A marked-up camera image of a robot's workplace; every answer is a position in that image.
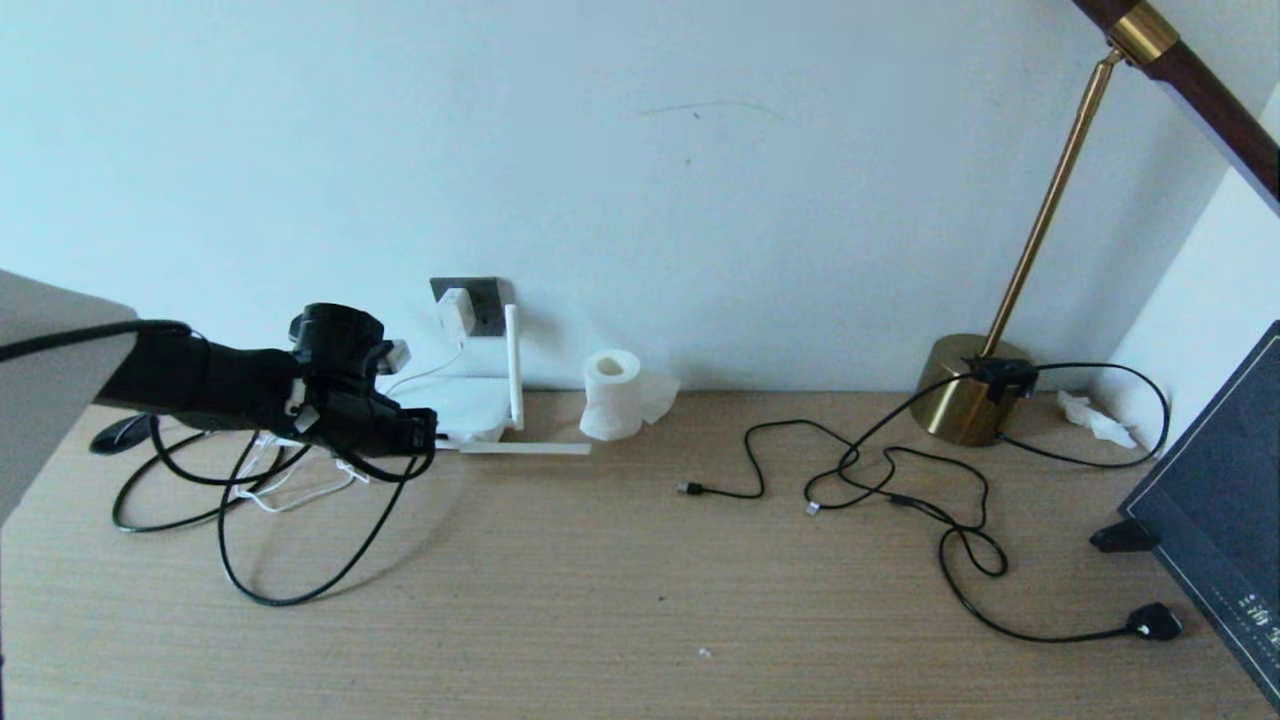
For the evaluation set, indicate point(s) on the white toilet paper roll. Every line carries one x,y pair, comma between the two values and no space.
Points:
610,400

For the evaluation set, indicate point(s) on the brass desk lamp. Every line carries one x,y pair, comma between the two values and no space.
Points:
955,400

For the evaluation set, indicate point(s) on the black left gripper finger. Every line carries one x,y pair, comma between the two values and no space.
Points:
420,443
420,420

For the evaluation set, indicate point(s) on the grey wall socket plate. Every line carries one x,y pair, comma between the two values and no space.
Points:
490,300

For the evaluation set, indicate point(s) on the crumpled white tissue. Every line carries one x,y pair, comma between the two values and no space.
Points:
1098,420

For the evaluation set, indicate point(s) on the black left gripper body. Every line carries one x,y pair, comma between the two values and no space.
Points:
345,395

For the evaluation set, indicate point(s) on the white router with antennas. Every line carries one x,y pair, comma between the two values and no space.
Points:
475,405

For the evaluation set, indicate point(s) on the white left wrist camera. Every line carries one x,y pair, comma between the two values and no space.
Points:
395,355

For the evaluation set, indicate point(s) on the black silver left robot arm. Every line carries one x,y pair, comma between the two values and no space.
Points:
50,380

